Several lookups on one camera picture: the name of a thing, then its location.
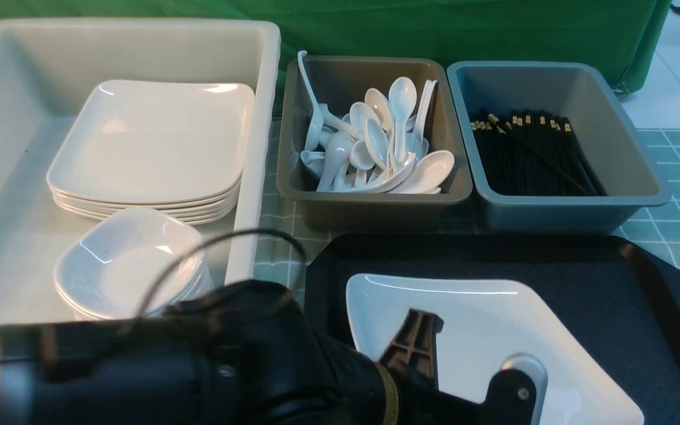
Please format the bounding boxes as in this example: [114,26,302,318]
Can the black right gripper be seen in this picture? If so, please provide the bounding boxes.
[380,309,548,424]

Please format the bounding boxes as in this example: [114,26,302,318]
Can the large white rice plate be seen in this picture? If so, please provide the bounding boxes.
[345,273,645,424]

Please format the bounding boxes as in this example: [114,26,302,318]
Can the white soup spoon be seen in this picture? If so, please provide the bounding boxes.
[388,76,417,164]

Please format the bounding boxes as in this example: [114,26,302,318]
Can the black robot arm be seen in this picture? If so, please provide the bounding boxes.
[0,280,541,424]

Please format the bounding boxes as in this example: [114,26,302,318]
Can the pile of white spoons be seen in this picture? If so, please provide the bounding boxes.
[297,51,456,195]

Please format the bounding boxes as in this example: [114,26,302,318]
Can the pile of black chopsticks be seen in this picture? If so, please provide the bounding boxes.
[469,109,607,197]

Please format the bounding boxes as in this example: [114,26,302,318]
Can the black serving tray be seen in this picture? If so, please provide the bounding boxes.
[305,234,680,424]

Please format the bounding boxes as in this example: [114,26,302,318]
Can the grey spoon bin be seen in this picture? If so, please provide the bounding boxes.
[276,55,473,231]

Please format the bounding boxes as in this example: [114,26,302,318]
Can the blue-grey chopstick bin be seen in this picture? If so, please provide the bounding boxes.
[446,60,671,234]

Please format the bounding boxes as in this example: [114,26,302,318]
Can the green checkered tablecloth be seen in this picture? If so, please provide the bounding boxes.
[254,119,680,283]

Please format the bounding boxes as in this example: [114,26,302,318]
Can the stack of white square plates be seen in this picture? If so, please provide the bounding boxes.
[46,80,256,225]

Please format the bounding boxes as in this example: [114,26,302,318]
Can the stack of small white bowls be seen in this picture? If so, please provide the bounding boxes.
[53,207,204,321]

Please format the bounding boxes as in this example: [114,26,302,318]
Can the green backdrop cloth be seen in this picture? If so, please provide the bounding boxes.
[0,1,668,115]

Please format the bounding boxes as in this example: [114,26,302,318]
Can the large white plastic tub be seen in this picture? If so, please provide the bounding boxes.
[0,17,281,324]

